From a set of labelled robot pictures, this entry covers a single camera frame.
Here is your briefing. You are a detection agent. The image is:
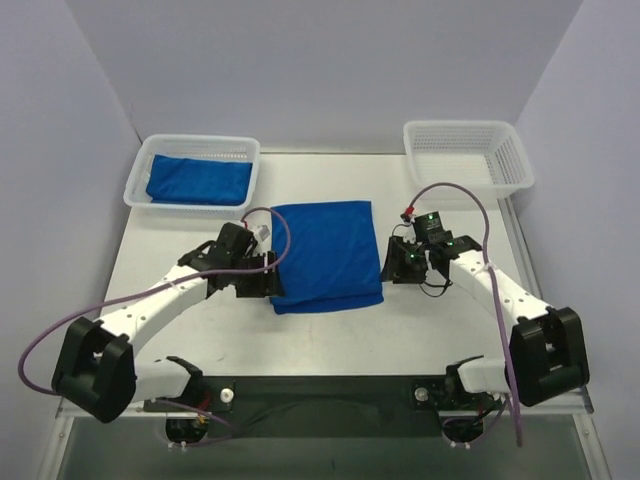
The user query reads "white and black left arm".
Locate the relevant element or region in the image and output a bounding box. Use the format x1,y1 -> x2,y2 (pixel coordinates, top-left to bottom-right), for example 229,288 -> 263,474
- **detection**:
51,223 -> 284,423

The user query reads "blue towels pile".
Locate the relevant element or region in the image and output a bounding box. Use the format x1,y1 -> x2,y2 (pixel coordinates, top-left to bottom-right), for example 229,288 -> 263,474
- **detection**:
271,200 -> 384,315

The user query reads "empty white plastic basket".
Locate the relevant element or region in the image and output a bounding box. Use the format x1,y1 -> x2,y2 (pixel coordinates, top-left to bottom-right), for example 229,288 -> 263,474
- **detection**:
123,134 -> 260,219

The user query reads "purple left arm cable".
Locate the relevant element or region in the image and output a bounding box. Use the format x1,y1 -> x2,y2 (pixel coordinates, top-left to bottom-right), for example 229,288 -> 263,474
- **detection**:
17,206 -> 293,447

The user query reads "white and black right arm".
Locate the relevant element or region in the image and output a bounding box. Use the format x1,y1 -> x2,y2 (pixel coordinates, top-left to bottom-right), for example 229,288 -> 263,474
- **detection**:
380,210 -> 590,407

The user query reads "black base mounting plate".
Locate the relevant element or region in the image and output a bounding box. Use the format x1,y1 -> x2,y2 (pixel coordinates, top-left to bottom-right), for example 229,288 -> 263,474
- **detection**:
143,376 -> 503,444

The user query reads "white basket with towels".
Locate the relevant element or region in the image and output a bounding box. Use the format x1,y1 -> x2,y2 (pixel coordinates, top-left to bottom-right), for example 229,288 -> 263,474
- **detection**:
403,120 -> 534,200

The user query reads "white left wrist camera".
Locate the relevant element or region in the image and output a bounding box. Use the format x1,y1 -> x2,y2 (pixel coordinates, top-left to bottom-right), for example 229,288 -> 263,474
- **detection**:
252,225 -> 271,242

